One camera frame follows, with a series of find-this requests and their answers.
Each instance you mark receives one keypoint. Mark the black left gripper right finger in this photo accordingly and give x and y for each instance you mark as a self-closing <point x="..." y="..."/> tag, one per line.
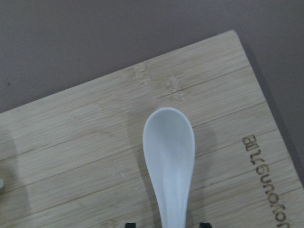
<point x="205" y="225"/>

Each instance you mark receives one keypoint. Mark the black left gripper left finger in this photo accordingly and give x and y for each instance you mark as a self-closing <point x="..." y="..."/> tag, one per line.
<point x="130" y="225"/>

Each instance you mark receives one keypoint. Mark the white ceramic spoon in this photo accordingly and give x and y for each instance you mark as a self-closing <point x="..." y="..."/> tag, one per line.
<point x="169" y="152"/>

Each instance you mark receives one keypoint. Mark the bamboo cutting board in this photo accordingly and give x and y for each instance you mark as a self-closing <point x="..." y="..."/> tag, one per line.
<point x="75" y="159"/>

